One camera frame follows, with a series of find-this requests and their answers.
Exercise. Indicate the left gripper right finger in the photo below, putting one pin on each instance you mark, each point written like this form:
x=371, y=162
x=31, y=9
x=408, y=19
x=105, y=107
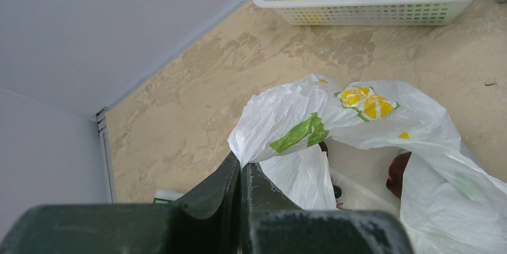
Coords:
x=272, y=223

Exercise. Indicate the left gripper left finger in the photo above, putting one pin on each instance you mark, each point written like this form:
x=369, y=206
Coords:
x=197, y=222

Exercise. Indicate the white plastic bag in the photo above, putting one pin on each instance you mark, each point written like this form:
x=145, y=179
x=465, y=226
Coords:
x=328, y=147

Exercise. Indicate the dark red fake fruit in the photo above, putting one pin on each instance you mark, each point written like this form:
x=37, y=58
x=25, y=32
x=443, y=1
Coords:
x=396, y=172

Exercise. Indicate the green label screwdriver box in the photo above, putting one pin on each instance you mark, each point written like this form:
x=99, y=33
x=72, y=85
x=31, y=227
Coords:
x=166, y=196

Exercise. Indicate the white plastic basket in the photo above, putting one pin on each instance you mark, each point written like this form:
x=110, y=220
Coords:
x=367, y=12

